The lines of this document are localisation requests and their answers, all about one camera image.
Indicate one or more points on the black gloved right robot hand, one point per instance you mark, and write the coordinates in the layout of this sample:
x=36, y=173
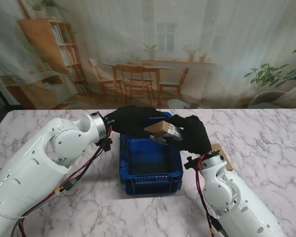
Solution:
x=195, y=138

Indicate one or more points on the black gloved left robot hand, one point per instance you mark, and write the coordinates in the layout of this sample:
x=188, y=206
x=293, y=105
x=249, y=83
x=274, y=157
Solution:
x=128, y=121

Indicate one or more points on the small labelled cardboard package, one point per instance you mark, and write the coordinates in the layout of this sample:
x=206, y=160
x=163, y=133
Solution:
x=160, y=127

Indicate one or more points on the large labelled cardboard package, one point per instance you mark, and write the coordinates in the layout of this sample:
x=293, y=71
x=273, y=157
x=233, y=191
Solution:
x=227, y=160

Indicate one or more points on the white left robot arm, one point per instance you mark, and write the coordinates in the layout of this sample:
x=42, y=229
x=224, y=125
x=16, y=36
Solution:
x=27, y=172

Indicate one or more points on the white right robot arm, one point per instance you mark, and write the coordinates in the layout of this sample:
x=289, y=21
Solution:
x=236, y=202

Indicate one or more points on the blue plastic turnover box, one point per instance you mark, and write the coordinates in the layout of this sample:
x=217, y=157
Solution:
x=150, y=182

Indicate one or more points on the printed room scene backdrop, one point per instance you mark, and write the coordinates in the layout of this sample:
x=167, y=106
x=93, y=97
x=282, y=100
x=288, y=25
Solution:
x=148, y=37

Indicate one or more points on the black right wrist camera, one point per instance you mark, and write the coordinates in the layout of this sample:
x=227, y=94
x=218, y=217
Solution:
x=191, y=164

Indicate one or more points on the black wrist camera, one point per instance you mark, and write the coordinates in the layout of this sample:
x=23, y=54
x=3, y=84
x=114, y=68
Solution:
x=191, y=164
x=107, y=144

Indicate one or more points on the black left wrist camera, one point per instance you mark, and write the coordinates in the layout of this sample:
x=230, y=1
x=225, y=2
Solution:
x=107, y=144

